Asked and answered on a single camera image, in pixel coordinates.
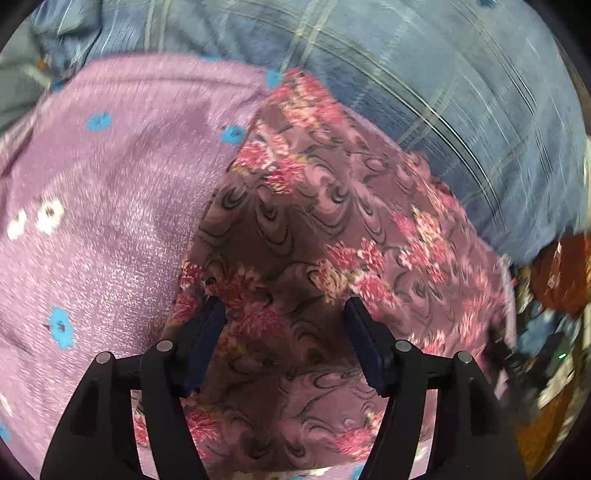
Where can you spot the blue plaid pillow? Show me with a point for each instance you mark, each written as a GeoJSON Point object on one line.
{"type": "Point", "coordinates": [480, 87]}

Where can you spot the blue denim jeans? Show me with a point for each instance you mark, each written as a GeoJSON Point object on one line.
{"type": "Point", "coordinates": [539, 323]}

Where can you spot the grey striped folded blanket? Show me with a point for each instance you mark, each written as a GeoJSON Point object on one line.
{"type": "Point", "coordinates": [25, 75]}

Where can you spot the purple floral bed sheet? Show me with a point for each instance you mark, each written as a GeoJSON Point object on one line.
{"type": "Point", "coordinates": [101, 186]}

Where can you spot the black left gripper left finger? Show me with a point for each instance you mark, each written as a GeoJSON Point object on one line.
{"type": "Point", "coordinates": [95, 436]}

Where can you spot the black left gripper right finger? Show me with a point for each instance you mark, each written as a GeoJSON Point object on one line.
{"type": "Point", "coordinates": [472, 439]}

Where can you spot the maroon floral patterned shirt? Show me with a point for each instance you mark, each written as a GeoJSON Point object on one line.
{"type": "Point", "coordinates": [320, 206]}

